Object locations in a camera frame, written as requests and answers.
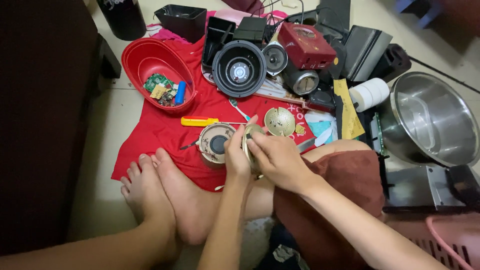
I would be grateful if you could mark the pink cloth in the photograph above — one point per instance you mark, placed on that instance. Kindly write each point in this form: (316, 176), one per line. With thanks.
(167, 33)

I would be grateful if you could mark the metal knife blade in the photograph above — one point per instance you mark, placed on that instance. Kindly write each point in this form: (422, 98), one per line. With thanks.
(306, 144)

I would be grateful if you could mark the black plastic housing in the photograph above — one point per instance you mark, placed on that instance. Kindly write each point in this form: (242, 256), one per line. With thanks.
(392, 62)

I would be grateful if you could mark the gold perforated speaker grille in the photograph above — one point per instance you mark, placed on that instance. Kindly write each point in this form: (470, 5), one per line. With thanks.
(279, 120)

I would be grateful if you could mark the white teal cloth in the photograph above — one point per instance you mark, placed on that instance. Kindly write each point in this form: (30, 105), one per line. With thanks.
(321, 127)

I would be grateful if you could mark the person's left fingers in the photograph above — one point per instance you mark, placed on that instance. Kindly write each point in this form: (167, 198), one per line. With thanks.
(252, 120)

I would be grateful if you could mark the person's left hand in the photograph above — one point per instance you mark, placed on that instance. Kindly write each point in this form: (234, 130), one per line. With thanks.
(235, 157)

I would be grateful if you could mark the yellow circuit piece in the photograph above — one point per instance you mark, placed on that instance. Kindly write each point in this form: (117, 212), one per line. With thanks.
(158, 92)

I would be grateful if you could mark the person's left leg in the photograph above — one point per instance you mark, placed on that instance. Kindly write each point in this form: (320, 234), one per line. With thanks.
(93, 247)

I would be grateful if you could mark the person's right leg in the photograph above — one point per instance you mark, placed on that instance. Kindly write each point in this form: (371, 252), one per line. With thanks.
(262, 198)

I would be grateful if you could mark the silver metal casing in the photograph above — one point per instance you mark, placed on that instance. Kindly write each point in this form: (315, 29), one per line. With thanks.
(416, 187)

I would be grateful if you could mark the yellow sandpaper strip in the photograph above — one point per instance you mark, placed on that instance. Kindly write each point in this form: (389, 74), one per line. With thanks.
(348, 112)

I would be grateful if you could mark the person's left foot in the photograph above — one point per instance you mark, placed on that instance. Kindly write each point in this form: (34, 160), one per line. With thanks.
(148, 195)

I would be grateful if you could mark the small gold metal piece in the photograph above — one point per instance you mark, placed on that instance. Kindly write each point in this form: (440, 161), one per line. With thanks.
(299, 129)

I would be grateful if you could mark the white tape roll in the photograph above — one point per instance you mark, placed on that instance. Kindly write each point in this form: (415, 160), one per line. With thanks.
(369, 93)

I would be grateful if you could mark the round gold metal disc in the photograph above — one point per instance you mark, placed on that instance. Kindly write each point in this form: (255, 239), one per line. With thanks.
(248, 138)

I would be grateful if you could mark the black power adapter box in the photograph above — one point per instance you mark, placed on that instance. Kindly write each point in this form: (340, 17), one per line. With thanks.
(250, 30)

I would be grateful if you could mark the person's leg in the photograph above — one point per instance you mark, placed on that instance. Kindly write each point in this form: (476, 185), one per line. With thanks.
(262, 198)
(93, 247)

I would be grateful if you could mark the pink plastic basket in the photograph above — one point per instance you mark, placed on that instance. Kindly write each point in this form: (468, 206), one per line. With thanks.
(446, 240)

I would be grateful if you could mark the black rectangular plastic tray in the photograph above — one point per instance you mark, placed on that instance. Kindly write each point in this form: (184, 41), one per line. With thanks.
(216, 39)

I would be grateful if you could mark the black square plastic container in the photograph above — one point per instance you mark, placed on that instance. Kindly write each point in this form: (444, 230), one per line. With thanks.
(180, 20)

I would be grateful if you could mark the red cloth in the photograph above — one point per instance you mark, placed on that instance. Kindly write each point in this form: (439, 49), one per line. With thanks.
(168, 135)

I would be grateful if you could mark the large black speaker cone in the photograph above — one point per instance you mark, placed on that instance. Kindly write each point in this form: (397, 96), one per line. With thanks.
(239, 69)

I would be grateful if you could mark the brown shorts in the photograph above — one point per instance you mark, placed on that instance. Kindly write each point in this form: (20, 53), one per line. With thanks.
(330, 195)

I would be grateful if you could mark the red radio casing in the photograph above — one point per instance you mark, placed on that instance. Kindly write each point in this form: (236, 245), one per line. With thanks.
(305, 47)

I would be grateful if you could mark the green circuit board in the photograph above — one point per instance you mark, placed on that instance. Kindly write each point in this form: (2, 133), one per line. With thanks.
(156, 81)

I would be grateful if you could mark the beige round speaker frame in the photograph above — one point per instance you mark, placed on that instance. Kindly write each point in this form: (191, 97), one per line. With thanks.
(213, 142)

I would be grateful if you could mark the grey black speaker box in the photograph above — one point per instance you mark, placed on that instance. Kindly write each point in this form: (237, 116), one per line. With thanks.
(365, 52)

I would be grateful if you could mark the person's right foot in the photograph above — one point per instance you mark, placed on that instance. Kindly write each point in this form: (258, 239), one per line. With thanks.
(187, 202)

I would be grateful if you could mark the dark cylindrical bin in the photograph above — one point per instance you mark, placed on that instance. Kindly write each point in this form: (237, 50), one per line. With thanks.
(120, 18)

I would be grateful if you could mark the person's foot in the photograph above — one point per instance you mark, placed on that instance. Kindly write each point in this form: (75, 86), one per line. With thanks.
(187, 202)
(148, 195)

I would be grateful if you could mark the white teal toothbrush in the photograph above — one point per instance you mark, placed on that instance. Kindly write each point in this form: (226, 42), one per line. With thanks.
(238, 108)

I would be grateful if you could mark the dark wooden furniture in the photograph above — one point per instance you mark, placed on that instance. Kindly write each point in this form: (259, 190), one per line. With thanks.
(41, 120)

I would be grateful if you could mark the stainless steel pot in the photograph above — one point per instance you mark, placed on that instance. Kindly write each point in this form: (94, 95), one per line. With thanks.
(431, 120)

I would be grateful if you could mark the silver metal cylinder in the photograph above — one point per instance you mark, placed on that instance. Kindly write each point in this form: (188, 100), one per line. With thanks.
(302, 80)

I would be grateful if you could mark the small silver speaker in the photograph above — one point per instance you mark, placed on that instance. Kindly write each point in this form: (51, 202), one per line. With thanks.
(275, 57)

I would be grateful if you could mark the small black tool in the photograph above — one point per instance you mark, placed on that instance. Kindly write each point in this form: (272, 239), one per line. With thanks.
(189, 144)

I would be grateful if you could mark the blue cylindrical battery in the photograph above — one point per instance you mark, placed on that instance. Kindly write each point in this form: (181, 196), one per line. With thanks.
(180, 93)

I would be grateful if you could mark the person's right hand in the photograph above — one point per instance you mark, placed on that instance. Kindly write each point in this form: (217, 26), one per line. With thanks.
(281, 161)

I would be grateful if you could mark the black flat device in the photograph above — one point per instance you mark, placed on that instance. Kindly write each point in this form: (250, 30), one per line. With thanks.
(321, 100)

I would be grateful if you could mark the pink plastic tray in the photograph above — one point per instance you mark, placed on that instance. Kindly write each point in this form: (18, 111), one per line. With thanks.
(240, 15)

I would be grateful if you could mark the red oval plastic basin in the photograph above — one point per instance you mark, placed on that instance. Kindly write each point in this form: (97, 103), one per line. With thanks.
(150, 63)

